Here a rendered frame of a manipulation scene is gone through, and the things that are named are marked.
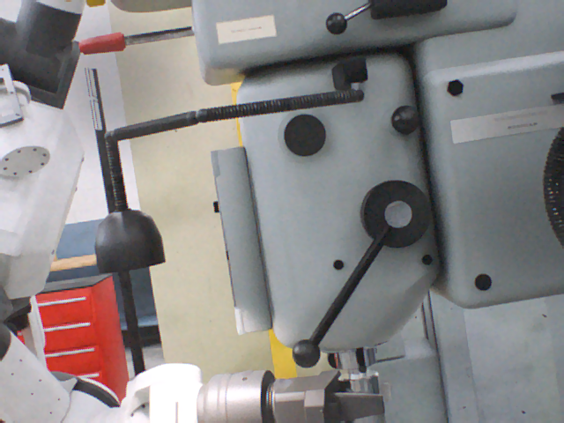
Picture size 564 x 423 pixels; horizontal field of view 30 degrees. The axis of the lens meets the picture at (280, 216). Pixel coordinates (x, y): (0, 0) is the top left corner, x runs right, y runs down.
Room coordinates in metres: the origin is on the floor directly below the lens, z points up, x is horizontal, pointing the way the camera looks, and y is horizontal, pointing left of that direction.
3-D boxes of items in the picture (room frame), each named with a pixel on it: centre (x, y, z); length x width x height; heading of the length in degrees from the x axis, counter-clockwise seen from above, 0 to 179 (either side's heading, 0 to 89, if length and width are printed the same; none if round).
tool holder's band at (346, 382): (1.20, -0.06, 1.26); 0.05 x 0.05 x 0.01
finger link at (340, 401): (1.17, -0.05, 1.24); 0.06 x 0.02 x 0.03; 75
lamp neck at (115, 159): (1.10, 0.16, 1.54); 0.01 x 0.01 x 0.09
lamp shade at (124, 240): (1.10, 0.16, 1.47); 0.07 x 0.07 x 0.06
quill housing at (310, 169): (1.20, -0.07, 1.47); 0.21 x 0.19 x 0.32; 4
